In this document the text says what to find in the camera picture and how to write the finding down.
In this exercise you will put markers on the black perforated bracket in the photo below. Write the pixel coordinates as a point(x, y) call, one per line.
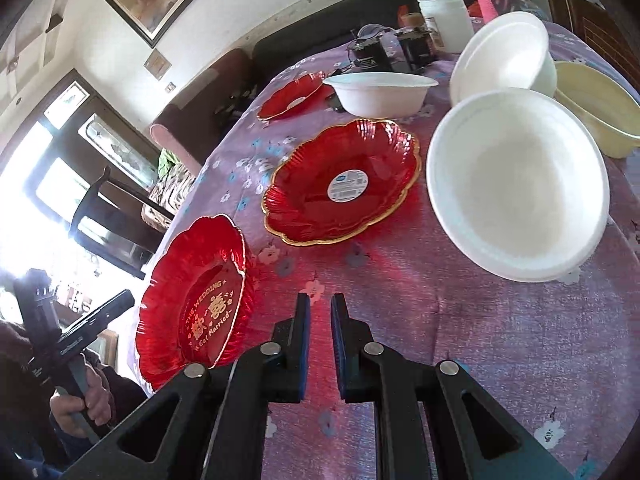
point(502, 0)

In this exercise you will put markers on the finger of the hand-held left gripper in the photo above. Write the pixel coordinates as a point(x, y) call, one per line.
point(102, 312)

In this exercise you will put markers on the black phone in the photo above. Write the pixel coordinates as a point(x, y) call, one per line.
point(336, 102)

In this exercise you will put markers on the dark wooden glass door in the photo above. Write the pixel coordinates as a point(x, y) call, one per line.
point(75, 125)

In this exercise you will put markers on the shallow white bowl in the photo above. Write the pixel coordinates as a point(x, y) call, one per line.
point(380, 97)

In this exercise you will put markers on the small wall plaque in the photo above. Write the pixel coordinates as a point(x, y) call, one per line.
point(157, 64)

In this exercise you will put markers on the dark wooden chair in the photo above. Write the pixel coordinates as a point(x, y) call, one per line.
point(117, 210)

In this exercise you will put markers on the white plastic jar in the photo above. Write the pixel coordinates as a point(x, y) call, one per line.
point(447, 22)

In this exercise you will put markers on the red plate with round sticker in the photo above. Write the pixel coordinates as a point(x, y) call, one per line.
point(310, 200)

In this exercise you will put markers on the green cloth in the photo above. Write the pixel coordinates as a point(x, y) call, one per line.
point(167, 160)

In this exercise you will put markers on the person's left hand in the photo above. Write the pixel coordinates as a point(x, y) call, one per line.
point(98, 400)

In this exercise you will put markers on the black sofa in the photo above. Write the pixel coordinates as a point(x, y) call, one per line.
point(310, 25)

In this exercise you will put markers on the brown wooden cabinet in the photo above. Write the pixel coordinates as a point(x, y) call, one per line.
point(595, 5)

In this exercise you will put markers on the red plastic bag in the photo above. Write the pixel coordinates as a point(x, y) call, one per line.
point(403, 14)

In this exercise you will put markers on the small red gold-rimmed plate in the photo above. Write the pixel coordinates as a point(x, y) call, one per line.
point(290, 97)

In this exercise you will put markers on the striped patterned blanket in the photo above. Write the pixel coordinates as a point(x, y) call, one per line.
point(167, 195)

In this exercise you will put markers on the large white bowl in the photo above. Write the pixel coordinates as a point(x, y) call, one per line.
point(520, 190)

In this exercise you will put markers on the cream plastic plate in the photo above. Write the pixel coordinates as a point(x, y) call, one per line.
point(600, 105)

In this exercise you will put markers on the deep white bowl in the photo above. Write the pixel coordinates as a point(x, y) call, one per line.
point(505, 55)

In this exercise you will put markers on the brown armchair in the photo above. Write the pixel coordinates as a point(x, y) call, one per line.
point(200, 110)

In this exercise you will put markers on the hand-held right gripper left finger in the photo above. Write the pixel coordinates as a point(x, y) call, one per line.
point(305, 342)

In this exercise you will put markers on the black cylindrical motor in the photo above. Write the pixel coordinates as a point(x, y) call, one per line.
point(415, 50)
point(370, 55)

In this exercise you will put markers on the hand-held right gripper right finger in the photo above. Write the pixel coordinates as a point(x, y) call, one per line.
point(337, 345)

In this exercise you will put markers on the purple floral tablecloth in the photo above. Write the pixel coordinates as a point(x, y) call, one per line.
point(400, 280)

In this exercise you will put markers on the red plate with gold print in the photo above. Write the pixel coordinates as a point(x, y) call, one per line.
point(200, 305)

